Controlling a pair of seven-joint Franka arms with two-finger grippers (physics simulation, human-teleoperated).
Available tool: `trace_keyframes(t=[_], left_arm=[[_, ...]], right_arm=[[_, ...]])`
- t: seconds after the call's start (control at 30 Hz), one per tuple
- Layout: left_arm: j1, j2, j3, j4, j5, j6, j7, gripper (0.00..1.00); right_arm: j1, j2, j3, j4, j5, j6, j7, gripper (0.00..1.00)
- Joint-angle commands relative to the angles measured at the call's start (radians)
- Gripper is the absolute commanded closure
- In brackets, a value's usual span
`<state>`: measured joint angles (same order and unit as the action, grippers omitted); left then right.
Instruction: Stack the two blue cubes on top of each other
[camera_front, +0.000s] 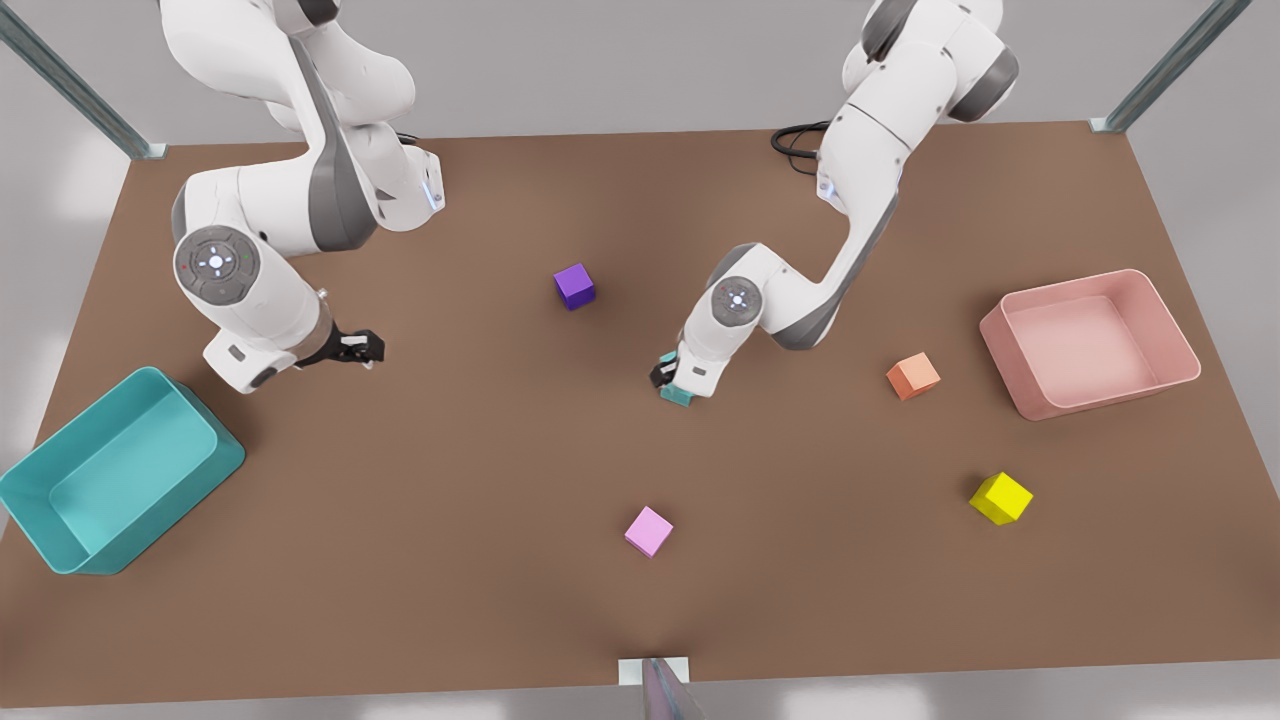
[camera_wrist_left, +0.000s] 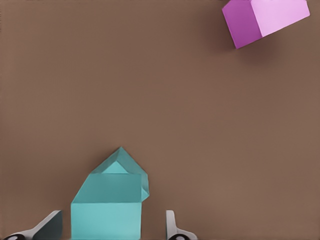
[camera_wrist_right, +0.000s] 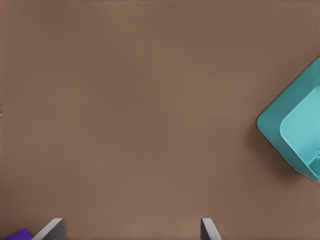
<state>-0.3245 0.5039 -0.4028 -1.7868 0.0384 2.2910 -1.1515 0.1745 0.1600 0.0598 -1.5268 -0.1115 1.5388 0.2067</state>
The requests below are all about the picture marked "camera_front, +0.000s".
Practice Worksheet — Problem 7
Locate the silver frame post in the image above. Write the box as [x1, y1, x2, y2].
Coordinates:
[1089, 0, 1253, 135]
[617, 656, 707, 720]
[0, 5, 169, 162]

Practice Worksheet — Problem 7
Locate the pink cube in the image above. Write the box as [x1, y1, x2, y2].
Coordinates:
[624, 505, 675, 559]

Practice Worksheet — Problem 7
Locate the teal bin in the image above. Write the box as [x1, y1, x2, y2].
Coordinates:
[0, 366, 247, 576]

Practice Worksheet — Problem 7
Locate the orange cube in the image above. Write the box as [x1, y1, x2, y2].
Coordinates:
[885, 351, 942, 402]

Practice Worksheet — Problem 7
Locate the teal cube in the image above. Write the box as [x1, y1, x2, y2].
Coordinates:
[659, 351, 695, 409]

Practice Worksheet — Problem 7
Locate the black cable loop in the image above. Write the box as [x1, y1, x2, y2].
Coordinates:
[770, 121, 831, 177]

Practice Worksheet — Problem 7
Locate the yellow cube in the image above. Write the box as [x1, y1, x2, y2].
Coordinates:
[968, 471, 1035, 527]

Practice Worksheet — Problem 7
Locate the pink bin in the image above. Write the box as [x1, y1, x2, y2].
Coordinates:
[978, 268, 1202, 422]

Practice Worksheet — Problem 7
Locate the purple cube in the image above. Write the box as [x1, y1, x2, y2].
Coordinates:
[553, 262, 598, 312]

